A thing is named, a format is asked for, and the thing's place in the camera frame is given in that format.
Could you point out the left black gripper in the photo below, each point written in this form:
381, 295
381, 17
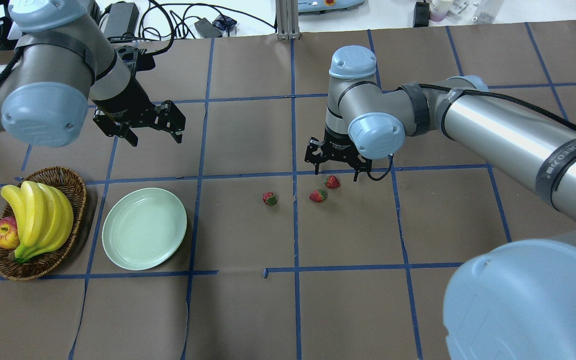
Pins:
124, 101

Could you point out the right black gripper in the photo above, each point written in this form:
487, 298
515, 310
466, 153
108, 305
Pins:
336, 145

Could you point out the red strawberry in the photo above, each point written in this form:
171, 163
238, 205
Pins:
270, 198
332, 182
318, 195

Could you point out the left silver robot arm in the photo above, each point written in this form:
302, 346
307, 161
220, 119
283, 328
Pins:
61, 63

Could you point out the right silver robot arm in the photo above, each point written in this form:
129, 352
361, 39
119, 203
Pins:
517, 301

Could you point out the light green plate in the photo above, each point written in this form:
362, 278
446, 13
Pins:
144, 229

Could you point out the woven wicker basket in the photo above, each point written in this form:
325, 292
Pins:
72, 185

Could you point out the black power adapter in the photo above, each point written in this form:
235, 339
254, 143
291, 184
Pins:
121, 20

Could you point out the yellow banana bunch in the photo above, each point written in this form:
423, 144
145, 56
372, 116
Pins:
44, 216

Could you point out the red yellow apple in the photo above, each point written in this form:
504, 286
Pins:
9, 236

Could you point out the aluminium frame post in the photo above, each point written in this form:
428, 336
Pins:
286, 19

